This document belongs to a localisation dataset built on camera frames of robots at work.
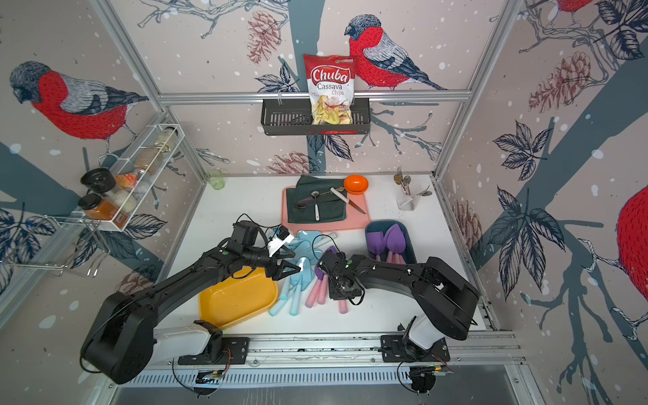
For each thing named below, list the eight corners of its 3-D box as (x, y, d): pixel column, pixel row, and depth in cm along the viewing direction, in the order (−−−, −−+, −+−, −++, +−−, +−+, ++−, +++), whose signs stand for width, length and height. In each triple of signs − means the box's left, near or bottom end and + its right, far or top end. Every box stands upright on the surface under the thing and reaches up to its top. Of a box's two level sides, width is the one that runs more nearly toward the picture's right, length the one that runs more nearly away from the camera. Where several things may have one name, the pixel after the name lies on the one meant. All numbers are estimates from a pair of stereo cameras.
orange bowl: (345, 196, 113) (345, 188, 109) (344, 183, 119) (344, 175, 114) (367, 196, 113) (368, 188, 109) (365, 183, 119) (367, 175, 114)
